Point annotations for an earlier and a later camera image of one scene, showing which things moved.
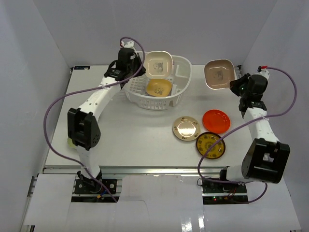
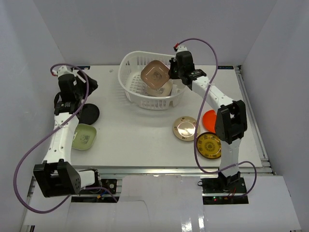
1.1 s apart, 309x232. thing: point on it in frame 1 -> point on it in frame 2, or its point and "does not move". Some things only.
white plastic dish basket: [135, 88] does not move
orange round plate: [216, 121] does not move
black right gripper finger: [236, 86] -> [173, 71]
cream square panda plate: [159, 65] -> [164, 91]
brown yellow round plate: [205, 140] does not move
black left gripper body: [139, 66] -> [87, 82]
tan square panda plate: [218, 73] -> [155, 74]
